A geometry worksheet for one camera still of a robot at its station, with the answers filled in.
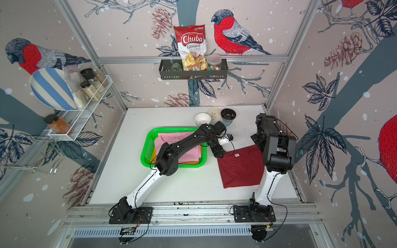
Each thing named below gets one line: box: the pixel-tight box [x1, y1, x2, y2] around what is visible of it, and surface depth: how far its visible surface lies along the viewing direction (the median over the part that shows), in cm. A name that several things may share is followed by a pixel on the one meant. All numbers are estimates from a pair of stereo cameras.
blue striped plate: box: [29, 67, 78, 111], surface depth 68 cm
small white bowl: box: [194, 112, 212, 128], surface depth 112 cm
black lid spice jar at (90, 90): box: [79, 80, 102, 101], surface depth 78 cm
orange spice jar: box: [43, 113, 74, 136], surface depth 63 cm
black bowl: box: [220, 108, 237, 122], surface depth 112 cm
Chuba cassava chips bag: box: [173, 24, 209, 72], surface depth 84 cm
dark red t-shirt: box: [217, 144, 265, 189], surface depth 90 cm
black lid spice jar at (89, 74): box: [80, 68, 105, 94], surface depth 82 cm
